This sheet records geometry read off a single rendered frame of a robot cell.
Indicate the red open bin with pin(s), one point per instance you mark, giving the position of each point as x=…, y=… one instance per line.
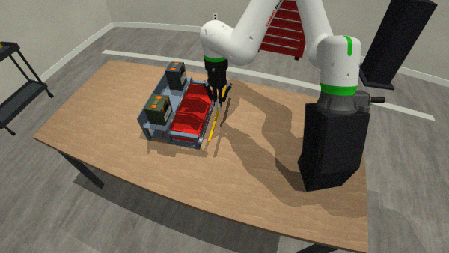
x=195, y=107
x=199, y=92
x=187, y=124

